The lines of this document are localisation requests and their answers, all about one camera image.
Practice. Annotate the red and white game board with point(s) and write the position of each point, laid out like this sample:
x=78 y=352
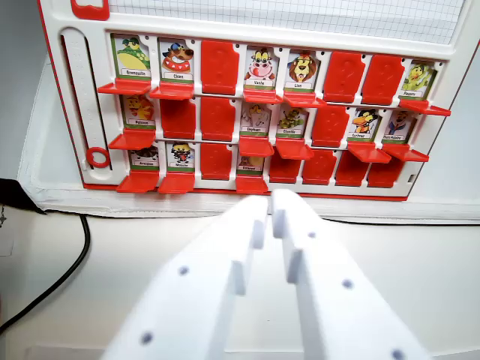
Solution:
x=262 y=26

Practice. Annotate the white padded mat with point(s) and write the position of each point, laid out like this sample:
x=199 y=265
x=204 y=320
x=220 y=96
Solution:
x=56 y=198

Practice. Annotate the white printed paper sheet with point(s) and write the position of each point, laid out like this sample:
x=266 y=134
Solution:
x=5 y=232

